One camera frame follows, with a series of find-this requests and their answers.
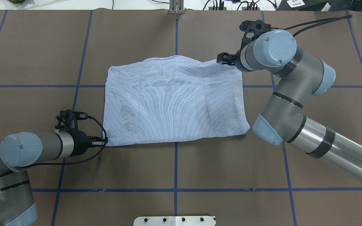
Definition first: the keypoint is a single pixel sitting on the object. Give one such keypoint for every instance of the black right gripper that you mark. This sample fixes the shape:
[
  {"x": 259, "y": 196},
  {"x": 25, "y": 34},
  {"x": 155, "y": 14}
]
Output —
[{"x": 237, "y": 59}]

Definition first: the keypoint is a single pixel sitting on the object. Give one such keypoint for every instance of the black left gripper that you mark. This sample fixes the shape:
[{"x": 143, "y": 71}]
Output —
[{"x": 81, "y": 142}]

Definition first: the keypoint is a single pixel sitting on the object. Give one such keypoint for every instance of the light blue striped shirt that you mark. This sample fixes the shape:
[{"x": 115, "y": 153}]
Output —
[{"x": 173, "y": 99}]

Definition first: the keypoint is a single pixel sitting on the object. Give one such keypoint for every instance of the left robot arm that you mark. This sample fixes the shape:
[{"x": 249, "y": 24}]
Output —
[{"x": 19, "y": 152}]

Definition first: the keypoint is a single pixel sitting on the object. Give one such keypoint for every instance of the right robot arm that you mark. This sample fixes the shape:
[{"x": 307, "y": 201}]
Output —
[{"x": 301, "y": 76}]

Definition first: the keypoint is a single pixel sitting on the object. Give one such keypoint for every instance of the black desktop device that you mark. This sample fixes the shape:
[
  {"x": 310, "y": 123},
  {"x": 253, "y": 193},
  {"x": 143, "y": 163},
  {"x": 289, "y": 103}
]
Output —
[{"x": 319, "y": 5}]

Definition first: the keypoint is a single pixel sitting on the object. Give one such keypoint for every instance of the clear MINI plastic bag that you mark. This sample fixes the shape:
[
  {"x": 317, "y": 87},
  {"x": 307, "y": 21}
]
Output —
[{"x": 36, "y": 3}]

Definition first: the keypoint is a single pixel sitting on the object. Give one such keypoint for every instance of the green folded cloth pouch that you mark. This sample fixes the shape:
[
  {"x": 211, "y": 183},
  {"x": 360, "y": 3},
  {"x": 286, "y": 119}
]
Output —
[{"x": 16, "y": 1}]

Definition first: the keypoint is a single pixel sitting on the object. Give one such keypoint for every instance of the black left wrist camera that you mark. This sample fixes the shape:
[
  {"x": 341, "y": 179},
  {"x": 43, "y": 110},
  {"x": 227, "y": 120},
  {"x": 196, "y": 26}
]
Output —
[{"x": 68, "y": 120}]

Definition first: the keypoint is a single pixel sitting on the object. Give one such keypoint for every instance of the aluminium frame post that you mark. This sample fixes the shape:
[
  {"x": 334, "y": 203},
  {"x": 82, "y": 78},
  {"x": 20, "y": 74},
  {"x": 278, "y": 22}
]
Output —
[{"x": 176, "y": 7}]

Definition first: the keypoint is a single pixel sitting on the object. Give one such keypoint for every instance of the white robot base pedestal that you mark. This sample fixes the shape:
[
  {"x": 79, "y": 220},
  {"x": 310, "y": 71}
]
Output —
[{"x": 175, "y": 221}]

